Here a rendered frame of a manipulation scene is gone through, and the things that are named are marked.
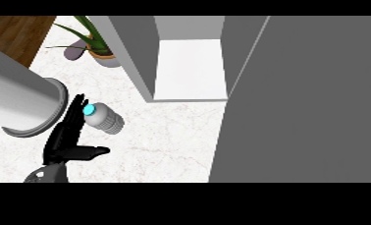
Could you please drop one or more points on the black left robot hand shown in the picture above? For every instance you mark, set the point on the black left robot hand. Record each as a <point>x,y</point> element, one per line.
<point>64,139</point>

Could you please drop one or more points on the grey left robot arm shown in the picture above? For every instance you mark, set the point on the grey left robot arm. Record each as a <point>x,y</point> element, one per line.
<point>48,174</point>

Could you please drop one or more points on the clear water bottle, cyan cap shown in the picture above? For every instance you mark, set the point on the clear water bottle, cyan cap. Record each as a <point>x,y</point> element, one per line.
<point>105,119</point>

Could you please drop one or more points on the grey cabinet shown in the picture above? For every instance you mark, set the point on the grey cabinet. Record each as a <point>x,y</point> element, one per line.
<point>189,65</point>

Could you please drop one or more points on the dark grey cabinet door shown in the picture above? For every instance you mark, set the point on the dark grey cabinet door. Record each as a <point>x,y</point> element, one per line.
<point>295,104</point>

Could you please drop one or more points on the large grey cylindrical appliance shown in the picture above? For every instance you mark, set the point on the large grey cylindrical appliance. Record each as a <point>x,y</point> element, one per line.
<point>26,98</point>

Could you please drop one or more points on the potted green plant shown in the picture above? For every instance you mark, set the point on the potted green plant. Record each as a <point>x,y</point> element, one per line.
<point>95,44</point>

